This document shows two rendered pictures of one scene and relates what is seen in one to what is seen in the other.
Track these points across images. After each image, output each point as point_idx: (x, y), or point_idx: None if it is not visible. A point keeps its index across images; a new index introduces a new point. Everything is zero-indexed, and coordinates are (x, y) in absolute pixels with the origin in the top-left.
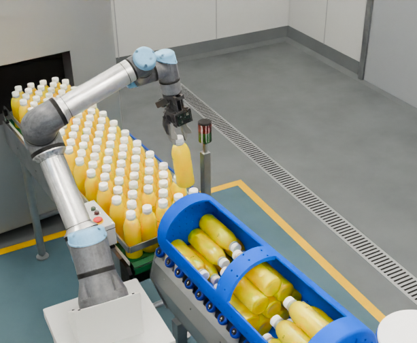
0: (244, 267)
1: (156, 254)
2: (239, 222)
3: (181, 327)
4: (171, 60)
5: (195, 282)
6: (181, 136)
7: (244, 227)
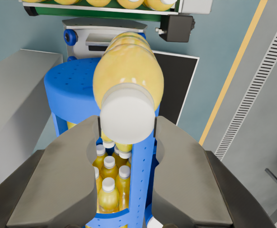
0: (90, 225)
1: (63, 34)
2: (137, 172)
3: None
4: None
5: None
6: (143, 127)
7: (134, 183)
